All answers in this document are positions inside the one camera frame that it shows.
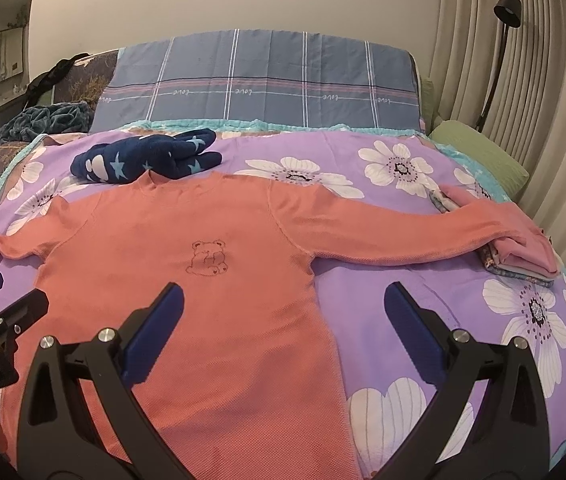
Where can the teal fuzzy blanket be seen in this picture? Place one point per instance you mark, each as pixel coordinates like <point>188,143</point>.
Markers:
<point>47,119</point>

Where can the black floor lamp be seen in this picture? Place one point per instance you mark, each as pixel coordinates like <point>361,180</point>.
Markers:
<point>509,14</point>

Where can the beige curtain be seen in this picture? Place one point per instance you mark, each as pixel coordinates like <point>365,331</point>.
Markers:
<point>528,114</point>

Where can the navy star fleece garment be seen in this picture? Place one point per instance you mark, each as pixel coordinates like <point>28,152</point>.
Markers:
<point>124,161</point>

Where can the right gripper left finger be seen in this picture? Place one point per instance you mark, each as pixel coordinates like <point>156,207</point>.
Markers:
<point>57,437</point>

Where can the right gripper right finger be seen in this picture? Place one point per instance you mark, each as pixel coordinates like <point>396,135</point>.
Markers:
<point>487,419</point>

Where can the green pillow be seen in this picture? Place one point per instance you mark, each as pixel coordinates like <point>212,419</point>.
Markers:
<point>510,174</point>

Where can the folded pink garment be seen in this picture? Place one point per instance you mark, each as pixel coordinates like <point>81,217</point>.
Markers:
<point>534,253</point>

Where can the salmon long-sleeve bear shirt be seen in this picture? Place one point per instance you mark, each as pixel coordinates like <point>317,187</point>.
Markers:
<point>249,385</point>

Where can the purple floral bed sheet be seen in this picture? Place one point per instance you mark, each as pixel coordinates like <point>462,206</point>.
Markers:
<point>350,295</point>

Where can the dark floral bedding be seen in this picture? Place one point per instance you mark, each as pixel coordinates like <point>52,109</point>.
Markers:
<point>86,82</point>

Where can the folded patterned clothes stack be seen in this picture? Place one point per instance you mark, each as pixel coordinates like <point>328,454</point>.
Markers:
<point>487,255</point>

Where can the blue plaid pillow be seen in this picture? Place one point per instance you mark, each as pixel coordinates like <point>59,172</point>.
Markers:
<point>294,79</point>

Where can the black garment on headboard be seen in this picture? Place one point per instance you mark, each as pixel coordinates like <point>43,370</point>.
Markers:
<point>46,81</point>

